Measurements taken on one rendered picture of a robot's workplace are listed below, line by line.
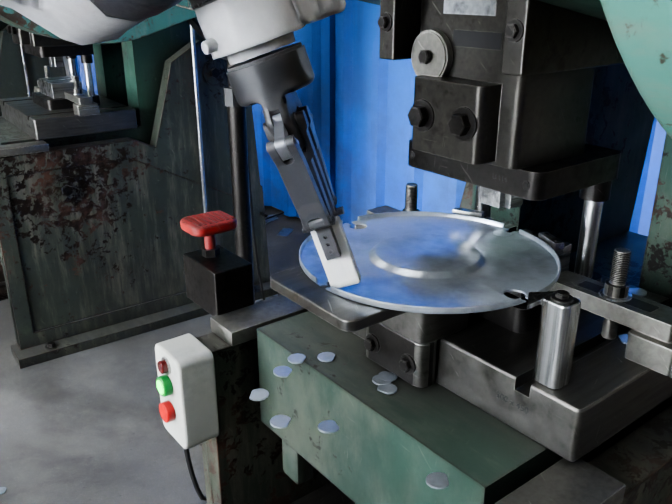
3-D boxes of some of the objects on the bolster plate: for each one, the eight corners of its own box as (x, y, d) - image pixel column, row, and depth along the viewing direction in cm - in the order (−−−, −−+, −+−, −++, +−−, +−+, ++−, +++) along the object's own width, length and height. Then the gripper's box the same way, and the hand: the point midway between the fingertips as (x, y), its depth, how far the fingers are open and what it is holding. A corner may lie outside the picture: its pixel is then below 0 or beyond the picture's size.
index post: (555, 391, 66) (567, 301, 63) (529, 378, 68) (540, 290, 65) (572, 382, 68) (585, 293, 64) (546, 369, 70) (558, 283, 67)
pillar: (585, 280, 83) (602, 167, 78) (570, 275, 85) (585, 164, 80) (596, 276, 85) (612, 164, 79) (580, 270, 86) (595, 161, 81)
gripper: (240, 57, 69) (319, 268, 77) (205, 75, 57) (303, 323, 64) (310, 32, 67) (383, 250, 75) (290, 45, 55) (380, 303, 63)
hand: (335, 253), depth 69 cm, fingers closed
